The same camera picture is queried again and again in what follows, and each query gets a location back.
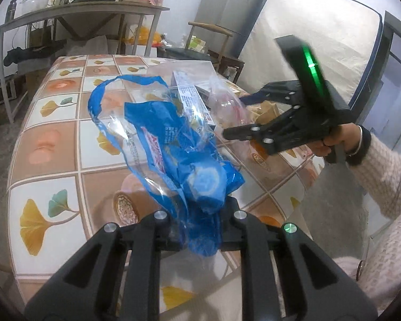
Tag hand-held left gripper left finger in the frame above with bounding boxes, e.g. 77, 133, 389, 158
25, 211, 181, 321

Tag blue carton box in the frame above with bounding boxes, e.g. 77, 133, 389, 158
172, 70, 218, 134

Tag person's pink sweater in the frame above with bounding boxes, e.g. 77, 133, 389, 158
332, 204, 401, 311

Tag wooden chair with curved back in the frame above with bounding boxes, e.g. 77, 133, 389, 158
165, 22, 234, 71

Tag green and white boxes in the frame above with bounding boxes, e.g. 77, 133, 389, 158
186, 36, 208, 52

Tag blue plastic bag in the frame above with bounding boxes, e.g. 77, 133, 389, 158
88, 75, 246, 258

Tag grey refrigerator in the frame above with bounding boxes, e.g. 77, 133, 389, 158
194, 0, 267, 61

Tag white sack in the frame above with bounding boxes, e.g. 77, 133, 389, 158
67, 34, 121, 57

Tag brown paper bag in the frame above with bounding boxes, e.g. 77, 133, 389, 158
244, 100, 281, 125

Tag person's right forearm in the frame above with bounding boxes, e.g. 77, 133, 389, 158
346, 125, 401, 228

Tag yellow bag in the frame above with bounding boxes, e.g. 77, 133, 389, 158
132, 27, 161, 45

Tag metal water bottle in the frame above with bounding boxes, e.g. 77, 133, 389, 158
6, 0, 20, 21

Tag white mattress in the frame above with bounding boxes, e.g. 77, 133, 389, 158
237, 0, 383, 161

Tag person's right hand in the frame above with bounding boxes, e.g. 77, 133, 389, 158
309, 124, 365, 157

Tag grey side table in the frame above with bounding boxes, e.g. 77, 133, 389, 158
0, 2, 170, 124

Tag blue framed door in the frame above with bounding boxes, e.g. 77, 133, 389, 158
351, 11, 401, 151

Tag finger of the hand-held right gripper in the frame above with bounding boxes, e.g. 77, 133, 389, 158
222, 105, 329, 156
239, 80, 307, 106

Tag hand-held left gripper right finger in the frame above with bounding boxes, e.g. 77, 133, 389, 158
221, 197, 378, 321

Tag cardboard box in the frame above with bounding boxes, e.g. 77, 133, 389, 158
30, 27, 54, 48

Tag dark wooden stool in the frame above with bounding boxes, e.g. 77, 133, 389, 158
209, 50, 245, 82

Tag black cloth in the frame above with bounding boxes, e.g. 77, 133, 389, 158
3, 42, 65, 66

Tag tile pattern tablecloth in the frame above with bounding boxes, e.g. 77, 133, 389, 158
7, 53, 325, 311

